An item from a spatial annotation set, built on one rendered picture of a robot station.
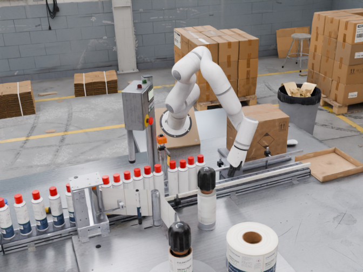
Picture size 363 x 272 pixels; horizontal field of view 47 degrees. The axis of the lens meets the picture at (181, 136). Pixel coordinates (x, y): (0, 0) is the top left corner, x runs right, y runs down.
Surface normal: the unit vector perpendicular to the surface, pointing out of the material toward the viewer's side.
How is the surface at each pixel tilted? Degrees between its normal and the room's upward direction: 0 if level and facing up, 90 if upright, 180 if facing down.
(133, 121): 90
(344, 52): 90
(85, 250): 0
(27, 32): 90
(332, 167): 0
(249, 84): 87
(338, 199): 0
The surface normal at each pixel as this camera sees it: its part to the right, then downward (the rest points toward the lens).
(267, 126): 0.29, 0.40
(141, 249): -0.03, -0.90
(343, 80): -0.95, 0.17
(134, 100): -0.24, 0.43
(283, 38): 0.18, 0.08
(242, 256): -0.44, 0.40
